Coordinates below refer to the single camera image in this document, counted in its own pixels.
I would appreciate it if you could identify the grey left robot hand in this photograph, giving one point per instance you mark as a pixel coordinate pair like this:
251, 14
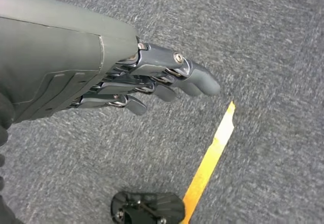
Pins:
63, 54

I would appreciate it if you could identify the black robot foot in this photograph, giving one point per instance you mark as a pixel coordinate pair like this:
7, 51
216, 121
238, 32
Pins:
151, 209

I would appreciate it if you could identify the yellow floor tape outline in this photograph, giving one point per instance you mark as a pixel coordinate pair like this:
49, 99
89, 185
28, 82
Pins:
207, 165

